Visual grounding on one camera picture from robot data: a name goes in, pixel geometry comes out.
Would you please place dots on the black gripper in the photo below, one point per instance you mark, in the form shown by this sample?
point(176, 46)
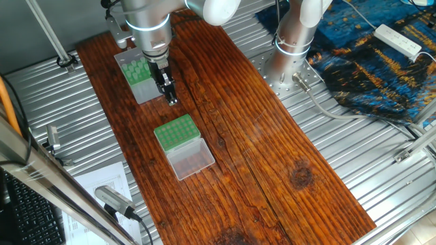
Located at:
point(160, 71)

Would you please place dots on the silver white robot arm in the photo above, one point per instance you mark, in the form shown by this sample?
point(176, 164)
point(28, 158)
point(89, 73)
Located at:
point(148, 30)

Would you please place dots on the tall green pipette tip holder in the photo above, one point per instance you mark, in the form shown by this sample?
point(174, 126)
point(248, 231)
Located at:
point(136, 85)

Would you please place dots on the brown wooden board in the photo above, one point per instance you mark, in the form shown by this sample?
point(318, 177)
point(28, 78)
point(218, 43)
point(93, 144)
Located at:
point(272, 150)

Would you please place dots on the printed white paper sheet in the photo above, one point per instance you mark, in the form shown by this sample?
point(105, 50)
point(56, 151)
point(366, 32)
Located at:
point(88, 180)

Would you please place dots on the silver pole with clamp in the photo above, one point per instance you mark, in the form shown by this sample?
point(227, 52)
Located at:
point(48, 30)

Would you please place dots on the yellow pole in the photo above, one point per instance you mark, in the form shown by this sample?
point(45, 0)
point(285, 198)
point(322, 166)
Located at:
point(8, 102)

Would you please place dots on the black keyboard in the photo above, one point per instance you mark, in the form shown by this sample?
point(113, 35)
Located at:
point(27, 218)

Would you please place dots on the blue patterned cloth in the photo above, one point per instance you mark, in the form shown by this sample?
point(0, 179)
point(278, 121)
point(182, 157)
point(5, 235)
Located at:
point(381, 82)

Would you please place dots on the white power strip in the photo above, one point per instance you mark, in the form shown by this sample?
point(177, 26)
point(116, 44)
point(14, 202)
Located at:
point(398, 39)

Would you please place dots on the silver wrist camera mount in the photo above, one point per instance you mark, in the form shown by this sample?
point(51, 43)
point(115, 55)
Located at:
point(119, 33)

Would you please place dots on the silver cylindrical camera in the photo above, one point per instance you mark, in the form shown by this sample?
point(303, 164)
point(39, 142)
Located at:
point(112, 199)

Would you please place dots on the small metal corner bracket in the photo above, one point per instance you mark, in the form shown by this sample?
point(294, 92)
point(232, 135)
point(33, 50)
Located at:
point(53, 138)

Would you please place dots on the diagonal aluminium frame beam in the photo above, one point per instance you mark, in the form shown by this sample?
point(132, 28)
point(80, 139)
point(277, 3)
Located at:
point(41, 177)

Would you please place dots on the silver frame bracket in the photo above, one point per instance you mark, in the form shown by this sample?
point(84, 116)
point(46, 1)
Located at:
point(415, 146)

